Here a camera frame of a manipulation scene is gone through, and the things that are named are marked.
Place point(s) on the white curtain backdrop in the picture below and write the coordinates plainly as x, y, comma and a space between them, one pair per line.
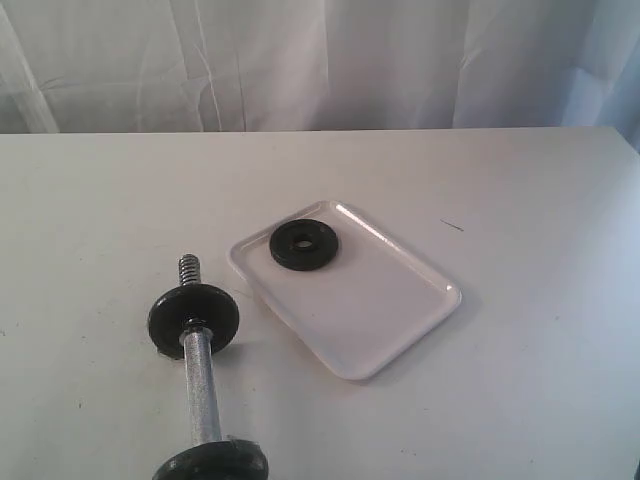
226, 66

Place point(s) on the black weight plate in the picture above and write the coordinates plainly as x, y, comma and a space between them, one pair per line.
303, 244
230, 459
172, 312

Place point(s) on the white rectangular tray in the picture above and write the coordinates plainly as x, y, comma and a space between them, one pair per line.
369, 304

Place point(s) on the chrome dumbbell bar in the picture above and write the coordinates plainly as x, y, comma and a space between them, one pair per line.
203, 406

